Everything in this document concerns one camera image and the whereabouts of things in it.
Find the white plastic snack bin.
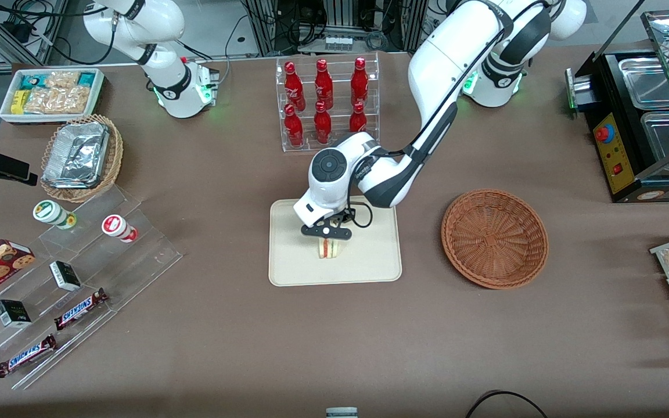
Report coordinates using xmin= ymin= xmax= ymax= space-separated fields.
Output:
xmin=0 ymin=67 xmax=106 ymax=126

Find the beige plastic tray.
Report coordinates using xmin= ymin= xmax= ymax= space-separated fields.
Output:
xmin=268 ymin=199 xmax=403 ymax=287

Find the clear acrylic bottle rack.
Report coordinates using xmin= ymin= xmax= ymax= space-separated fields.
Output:
xmin=276 ymin=52 xmax=381 ymax=154

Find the round brown wicker basket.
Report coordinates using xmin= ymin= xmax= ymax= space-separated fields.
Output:
xmin=441 ymin=189 xmax=549 ymax=290

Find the white cup green lid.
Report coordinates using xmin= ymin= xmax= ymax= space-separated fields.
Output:
xmin=33 ymin=199 xmax=78 ymax=230

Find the aluminium foil container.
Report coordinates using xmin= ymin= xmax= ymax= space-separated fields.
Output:
xmin=42 ymin=121 xmax=110 ymax=190

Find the triangle sandwich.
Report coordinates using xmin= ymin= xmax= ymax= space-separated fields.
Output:
xmin=316 ymin=237 xmax=344 ymax=261

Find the small black box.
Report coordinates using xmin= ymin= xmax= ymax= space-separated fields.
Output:
xmin=0 ymin=298 xmax=33 ymax=329
xmin=49 ymin=260 xmax=82 ymax=292

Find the light wicker basket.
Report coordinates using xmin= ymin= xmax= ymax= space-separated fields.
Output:
xmin=39 ymin=114 xmax=125 ymax=204

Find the black equipment cabinet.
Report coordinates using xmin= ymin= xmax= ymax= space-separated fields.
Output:
xmin=240 ymin=0 xmax=447 ymax=56

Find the black food warmer yellow panel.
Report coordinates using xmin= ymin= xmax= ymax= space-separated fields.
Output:
xmin=564 ymin=9 xmax=669 ymax=204

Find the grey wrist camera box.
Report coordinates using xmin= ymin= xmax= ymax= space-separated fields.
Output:
xmin=301 ymin=224 xmax=353 ymax=241

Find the red cola bottle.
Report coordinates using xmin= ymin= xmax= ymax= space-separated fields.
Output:
xmin=314 ymin=59 xmax=334 ymax=110
xmin=314 ymin=101 xmax=332 ymax=145
xmin=350 ymin=57 xmax=369 ymax=108
xmin=284 ymin=62 xmax=307 ymax=112
xmin=283 ymin=104 xmax=304 ymax=147
xmin=349 ymin=102 xmax=368 ymax=134

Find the large bag of rice crackers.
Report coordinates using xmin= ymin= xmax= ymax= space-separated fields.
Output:
xmin=23 ymin=87 xmax=92 ymax=115

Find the Snickers chocolate bar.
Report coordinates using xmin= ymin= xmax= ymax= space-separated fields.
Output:
xmin=0 ymin=334 xmax=58 ymax=379
xmin=53 ymin=287 xmax=109 ymax=331

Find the white cup red lid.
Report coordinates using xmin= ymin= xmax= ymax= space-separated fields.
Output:
xmin=101 ymin=214 xmax=139 ymax=244

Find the small bag of rice crackers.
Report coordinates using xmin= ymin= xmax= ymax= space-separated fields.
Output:
xmin=44 ymin=70 xmax=82 ymax=89

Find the clear acrylic stepped stand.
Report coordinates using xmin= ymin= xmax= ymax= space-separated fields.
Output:
xmin=0 ymin=184 xmax=184 ymax=391

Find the black looped cable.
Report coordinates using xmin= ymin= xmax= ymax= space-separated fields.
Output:
xmin=465 ymin=390 xmax=549 ymax=418

